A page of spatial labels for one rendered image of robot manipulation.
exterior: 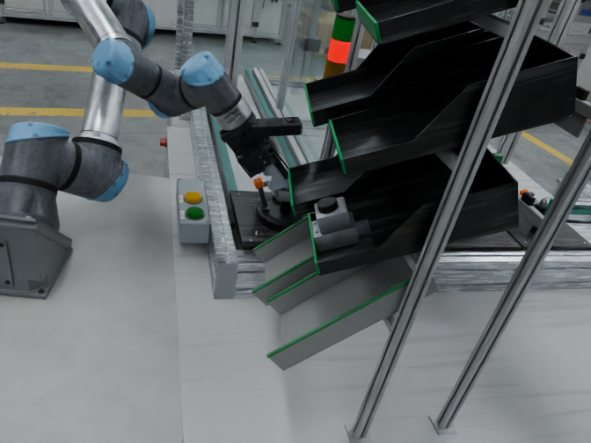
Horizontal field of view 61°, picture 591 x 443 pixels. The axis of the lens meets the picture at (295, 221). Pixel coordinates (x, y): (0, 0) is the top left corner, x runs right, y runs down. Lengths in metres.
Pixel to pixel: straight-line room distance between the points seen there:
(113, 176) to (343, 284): 0.64
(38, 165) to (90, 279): 0.26
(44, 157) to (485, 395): 1.03
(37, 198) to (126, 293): 0.27
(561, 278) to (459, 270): 0.33
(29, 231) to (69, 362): 0.25
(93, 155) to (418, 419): 0.89
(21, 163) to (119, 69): 0.31
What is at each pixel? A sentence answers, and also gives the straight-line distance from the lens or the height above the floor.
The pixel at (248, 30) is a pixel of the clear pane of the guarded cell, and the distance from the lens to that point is 2.41.
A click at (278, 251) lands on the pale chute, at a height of 1.02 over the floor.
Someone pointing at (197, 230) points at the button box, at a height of 0.94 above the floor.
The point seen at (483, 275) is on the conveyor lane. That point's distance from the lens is 1.36.
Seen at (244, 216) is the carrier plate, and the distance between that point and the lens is 1.20.
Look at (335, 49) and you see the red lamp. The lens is 1.27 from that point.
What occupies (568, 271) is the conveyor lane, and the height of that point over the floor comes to 0.92.
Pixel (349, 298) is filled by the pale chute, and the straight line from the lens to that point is 0.84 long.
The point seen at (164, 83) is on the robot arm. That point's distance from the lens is 1.05.
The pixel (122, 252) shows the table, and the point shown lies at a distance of 1.25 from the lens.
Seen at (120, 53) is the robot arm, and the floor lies 1.33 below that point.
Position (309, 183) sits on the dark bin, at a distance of 0.90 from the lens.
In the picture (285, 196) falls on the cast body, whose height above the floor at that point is 1.04.
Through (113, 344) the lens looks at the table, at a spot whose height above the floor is 0.86.
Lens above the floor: 1.62
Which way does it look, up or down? 32 degrees down
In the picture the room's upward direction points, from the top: 12 degrees clockwise
